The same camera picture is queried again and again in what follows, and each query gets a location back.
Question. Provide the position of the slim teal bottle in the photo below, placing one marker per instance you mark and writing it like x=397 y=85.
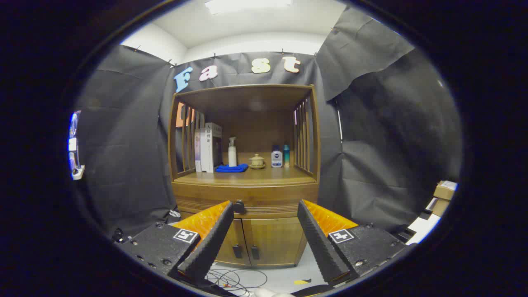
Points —
x=286 y=156

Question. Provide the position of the white lotion bottle blue cap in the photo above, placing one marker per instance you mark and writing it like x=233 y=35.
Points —
x=276 y=159

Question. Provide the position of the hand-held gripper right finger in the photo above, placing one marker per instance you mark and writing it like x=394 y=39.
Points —
x=319 y=243

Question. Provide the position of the cardboard box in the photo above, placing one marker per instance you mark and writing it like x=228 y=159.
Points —
x=444 y=190

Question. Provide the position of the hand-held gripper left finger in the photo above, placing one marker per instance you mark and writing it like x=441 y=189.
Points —
x=212 y=243

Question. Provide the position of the white pump bottle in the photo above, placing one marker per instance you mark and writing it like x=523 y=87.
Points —
x=232 y=154

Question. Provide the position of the black electronic box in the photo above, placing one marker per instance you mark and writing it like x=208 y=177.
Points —
x=121 y=236

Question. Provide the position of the beige lidded teacup with saucer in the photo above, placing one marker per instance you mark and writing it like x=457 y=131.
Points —
x=257 y=161

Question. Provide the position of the thin white book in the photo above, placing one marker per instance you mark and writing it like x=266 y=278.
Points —
x=202 y=150

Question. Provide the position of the thin lilac book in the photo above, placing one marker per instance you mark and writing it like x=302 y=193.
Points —
x=196 y=150

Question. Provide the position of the yellow tape piece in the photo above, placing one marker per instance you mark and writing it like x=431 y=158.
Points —
x=302 y=281

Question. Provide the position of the wooden drawer with black knob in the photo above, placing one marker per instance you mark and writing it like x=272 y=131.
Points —
x=268 y=198

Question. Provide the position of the wooden countertop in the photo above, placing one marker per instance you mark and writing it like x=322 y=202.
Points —
x=272 y=176

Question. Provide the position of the person's white shoe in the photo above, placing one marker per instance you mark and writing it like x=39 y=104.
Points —
x=270 y=293

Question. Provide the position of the wooden cabinet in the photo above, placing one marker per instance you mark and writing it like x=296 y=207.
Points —
x=264 y=123

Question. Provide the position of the blue folded cloth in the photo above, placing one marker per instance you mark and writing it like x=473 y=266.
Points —
x=231 y=168

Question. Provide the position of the ceiling light panel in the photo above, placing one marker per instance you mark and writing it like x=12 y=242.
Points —
x=247 y=5

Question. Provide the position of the white book with portrait cover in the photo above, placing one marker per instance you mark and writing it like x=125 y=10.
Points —
x=211 y=148

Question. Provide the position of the wooden cabinet door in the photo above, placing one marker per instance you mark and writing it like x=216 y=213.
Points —
x=235 y=237
x=274 y=241

